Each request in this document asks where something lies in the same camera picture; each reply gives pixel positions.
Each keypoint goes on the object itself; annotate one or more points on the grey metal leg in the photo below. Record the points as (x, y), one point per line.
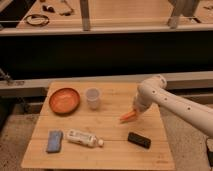
(187, 8)

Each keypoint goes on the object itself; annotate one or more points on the metal clamp bracket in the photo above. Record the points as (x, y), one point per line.
(8, 79)

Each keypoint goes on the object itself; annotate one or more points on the blue sponge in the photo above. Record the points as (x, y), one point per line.
(54, 141)

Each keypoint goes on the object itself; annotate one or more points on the small dark tool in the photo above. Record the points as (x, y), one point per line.
(48, 8)

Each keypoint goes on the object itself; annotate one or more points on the orange bowl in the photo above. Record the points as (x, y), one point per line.
(64, 101)

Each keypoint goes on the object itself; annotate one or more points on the clear plastic cup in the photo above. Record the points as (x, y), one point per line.
(93, 98)

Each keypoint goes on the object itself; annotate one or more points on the grey metal post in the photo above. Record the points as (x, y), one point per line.
(84, 6)

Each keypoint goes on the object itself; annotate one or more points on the black rectangular block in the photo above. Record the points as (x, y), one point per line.
(139, 140)

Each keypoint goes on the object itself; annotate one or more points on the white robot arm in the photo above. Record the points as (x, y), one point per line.
(152, 90)

